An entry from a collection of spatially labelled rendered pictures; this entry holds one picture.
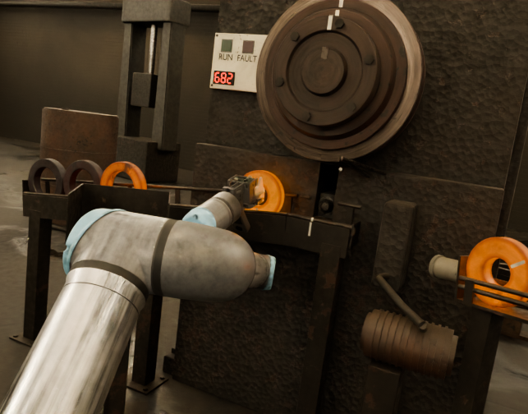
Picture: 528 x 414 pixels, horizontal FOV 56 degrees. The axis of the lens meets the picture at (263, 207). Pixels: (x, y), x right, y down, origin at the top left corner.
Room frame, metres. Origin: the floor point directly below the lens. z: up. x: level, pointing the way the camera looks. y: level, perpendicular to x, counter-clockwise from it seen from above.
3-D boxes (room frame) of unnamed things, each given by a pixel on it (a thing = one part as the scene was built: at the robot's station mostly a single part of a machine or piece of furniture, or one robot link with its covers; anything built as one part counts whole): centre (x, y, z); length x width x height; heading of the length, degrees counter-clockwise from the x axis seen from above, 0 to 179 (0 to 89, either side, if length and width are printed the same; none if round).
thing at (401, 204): (1.35, -0.38, 0.68); 0.11 x 0.08 x 0.24; 156
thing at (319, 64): (1.34, -0.12, 1.11); 0.28 x 0.06 x 0.28; 66
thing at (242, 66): (1.67, 0.11, 1.15); 0.26 x 0.02 x 0.18; 66
